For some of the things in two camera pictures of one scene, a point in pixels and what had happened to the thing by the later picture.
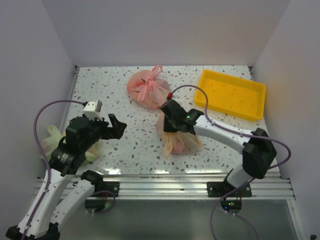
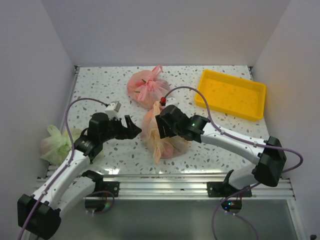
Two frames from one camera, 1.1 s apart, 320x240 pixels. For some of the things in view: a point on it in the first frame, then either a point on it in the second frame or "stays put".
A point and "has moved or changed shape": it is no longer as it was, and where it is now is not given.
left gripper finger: x=118 y=128 -> x=132 y=130
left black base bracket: x=113 y=187 stays put
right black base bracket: x=221 y=189 stays put
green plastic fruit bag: x=54 y=140 stays put
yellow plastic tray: x=231 y=95 stays put
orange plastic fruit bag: x=178 y=143 has moved or changed shape
